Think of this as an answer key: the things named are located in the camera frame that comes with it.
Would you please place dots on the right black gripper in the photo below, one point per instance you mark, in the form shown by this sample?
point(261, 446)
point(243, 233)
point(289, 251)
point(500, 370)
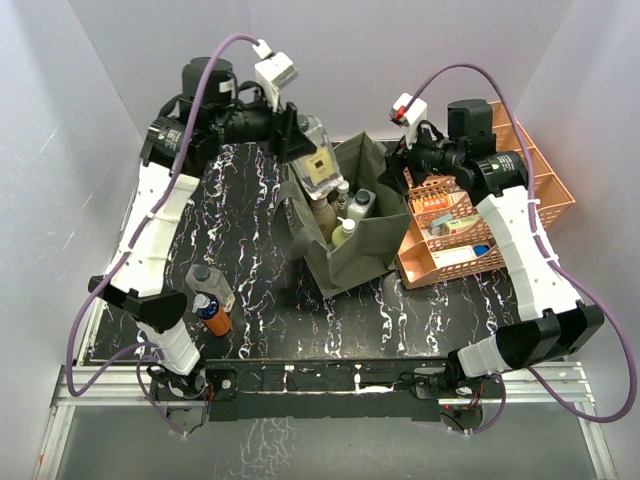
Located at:
point(394, 177)

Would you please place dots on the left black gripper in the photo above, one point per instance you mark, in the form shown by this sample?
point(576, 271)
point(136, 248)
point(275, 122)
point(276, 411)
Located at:
point(296, 140)

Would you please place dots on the clear square bottle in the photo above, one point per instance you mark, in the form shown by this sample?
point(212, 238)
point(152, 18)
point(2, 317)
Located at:
point(318, 173)
point(210, 280)

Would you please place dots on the white rectangular bottle black cap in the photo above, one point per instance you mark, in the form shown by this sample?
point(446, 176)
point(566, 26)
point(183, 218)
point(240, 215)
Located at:
point(361, 205)

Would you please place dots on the beige pump lotion bottle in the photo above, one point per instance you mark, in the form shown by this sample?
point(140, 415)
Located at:
point(325, 217)

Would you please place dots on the yellow-green pump soap bottle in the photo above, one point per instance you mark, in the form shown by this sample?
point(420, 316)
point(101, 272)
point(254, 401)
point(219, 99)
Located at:
point(344, 229)

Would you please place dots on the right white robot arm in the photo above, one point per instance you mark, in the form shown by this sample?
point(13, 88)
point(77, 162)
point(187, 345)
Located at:
point(554, 320)

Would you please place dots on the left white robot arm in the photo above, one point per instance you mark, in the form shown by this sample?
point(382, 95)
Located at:
point(211, 110)

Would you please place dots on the olive green canvas bag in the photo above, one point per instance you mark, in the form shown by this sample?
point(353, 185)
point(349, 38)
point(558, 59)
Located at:
point(370, 251)

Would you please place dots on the small boxes in tray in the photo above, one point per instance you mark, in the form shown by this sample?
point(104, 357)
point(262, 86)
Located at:
point(447, 219)

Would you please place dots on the orange low basket tray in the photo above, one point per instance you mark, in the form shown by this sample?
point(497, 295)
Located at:
point(424, 261)

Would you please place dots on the orange tall file organizer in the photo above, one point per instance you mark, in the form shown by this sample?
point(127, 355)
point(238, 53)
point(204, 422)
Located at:
point(554, 197)

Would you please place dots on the orange spray bottle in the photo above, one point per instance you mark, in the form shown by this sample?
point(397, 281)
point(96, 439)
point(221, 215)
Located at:
point(207, 308)

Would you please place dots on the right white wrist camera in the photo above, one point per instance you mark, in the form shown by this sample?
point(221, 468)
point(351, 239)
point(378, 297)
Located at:
point(409, 113)

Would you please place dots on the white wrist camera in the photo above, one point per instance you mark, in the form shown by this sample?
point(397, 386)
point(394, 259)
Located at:
point(273, 72)
point(409, 113)

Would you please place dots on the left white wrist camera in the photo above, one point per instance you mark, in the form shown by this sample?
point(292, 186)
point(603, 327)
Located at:
point(273, 72)

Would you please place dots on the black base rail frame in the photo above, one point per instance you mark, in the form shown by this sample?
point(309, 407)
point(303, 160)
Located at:
point(410, 388)

